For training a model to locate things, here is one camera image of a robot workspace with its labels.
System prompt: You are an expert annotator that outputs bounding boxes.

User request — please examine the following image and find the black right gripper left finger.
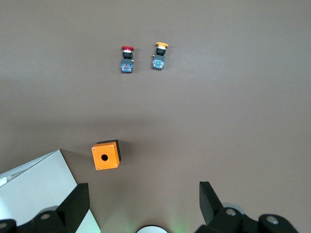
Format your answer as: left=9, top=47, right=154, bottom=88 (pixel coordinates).
left=0, top=183, right=90, bottom=233

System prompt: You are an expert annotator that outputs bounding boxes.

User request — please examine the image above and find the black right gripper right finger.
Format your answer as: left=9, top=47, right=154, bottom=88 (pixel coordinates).
left=195, top=181, right=299, bottom=233

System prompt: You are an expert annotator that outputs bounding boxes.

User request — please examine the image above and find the orange button enclosure box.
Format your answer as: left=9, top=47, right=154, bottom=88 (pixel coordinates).
left=91, top=139, right=122, bottom=171

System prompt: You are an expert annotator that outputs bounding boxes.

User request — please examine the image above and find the red mushroom push button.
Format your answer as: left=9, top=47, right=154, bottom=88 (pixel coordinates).
left=120, top=45, right=135, bottom=74

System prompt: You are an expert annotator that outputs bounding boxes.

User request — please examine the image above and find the yellow mushroom push button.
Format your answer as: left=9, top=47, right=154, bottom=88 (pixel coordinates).
left=151, top=42, right=170, bottom=71

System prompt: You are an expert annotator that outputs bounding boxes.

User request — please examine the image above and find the white drawer cabinet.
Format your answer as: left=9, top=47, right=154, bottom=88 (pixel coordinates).
left=0, top=149, right=102, bottom=233

